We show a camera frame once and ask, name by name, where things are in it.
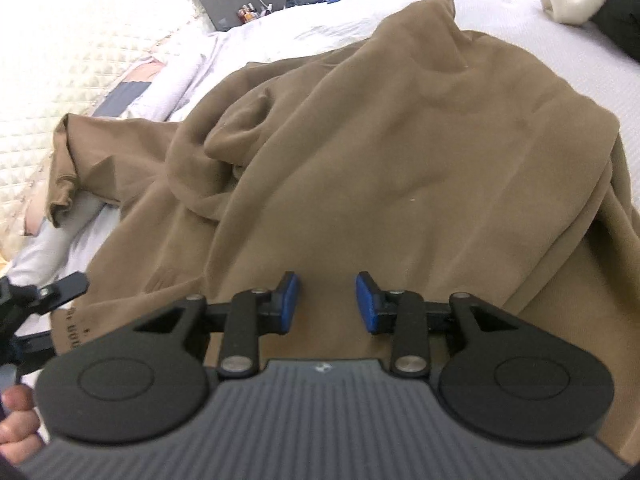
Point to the grey pillow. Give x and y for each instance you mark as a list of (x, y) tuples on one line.
[(185, 80)]

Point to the person's left hand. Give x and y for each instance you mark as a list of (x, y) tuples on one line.
[(17, 420)]

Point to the patchwork pillow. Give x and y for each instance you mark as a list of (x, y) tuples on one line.
[(130, 90)]

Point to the brown sweatshirt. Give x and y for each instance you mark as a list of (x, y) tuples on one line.
[(375, 160)]

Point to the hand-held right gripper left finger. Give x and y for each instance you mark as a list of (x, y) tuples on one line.
[(287, 305)]

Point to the cream quilted headboard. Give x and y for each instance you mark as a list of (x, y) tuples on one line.
[(60, 35)]

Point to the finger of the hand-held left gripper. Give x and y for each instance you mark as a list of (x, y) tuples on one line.
[(30, 347), (65, 287)]

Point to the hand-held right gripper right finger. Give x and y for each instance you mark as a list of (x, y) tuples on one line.
[(367, 305)]

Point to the black garment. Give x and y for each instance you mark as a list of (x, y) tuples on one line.
[(620, 15)]

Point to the group of small bottles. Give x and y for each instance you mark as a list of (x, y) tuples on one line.
[(252, 12)]

